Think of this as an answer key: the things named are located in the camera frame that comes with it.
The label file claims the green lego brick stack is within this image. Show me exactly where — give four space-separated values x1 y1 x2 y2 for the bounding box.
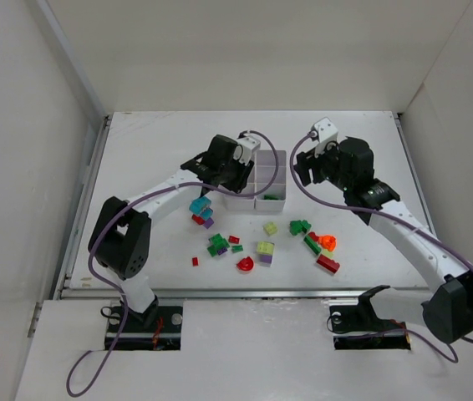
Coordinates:
207 233 230 257

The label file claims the lime green lego brick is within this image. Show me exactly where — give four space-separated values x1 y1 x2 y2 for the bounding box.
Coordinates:
263 221 278 236

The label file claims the lime and purple lego stack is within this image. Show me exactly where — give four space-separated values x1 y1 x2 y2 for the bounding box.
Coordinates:
256 241 275 265

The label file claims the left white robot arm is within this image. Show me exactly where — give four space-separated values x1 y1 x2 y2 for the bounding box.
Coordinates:
88 134 261 328

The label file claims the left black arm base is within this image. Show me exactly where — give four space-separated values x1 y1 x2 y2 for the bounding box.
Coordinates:
99 301 183 351

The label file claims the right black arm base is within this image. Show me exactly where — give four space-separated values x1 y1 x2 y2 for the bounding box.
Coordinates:
328 285 411 351

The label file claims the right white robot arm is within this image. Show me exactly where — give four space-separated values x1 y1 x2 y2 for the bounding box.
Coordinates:
290 133 473 344

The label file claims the cyan lego block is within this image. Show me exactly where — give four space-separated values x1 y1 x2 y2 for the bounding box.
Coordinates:
189 196 213 221

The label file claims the red brick under cyan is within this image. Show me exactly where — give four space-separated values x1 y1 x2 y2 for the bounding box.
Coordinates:
191 215 205 226

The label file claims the white divided sorting container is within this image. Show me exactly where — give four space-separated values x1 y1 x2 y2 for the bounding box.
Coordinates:
223 150 287 213

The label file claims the small purple lego brick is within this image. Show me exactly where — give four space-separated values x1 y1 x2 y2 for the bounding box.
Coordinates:
203 218 214 229

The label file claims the green lego cluster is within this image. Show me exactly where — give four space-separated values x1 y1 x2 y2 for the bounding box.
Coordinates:
289 220 312 236

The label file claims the small red brick by orange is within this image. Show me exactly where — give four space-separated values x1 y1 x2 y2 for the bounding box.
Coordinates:
308 231 319 242

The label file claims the long green lego brick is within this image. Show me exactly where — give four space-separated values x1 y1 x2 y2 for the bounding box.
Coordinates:
303 236 322 255

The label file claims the orange lego piece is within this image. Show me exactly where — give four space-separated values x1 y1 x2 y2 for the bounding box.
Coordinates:
318 235 337 252

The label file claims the small green lego piece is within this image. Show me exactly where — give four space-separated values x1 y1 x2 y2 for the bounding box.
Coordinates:
231 245 243 253

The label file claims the pale lime lego brick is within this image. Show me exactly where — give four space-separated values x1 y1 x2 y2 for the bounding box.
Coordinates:
320 249 334 260

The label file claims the red round lego piece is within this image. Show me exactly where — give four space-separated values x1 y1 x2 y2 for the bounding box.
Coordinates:
236 256 255 273

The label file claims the large red lego brick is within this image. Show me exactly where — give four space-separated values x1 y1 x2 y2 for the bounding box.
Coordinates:
316 255 340 274

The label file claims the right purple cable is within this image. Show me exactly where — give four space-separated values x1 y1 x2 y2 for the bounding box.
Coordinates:
288 132 473 363

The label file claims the purple cable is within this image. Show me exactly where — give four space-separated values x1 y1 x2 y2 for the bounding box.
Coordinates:
65 129 280 398
288 132 473 363

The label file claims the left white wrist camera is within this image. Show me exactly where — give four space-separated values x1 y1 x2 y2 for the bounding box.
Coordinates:
233 132 261 165

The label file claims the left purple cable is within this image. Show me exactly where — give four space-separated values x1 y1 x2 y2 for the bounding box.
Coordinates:
65 129 280 398

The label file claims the metal rail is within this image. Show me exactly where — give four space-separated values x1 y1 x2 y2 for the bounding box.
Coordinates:
59 111 431 299

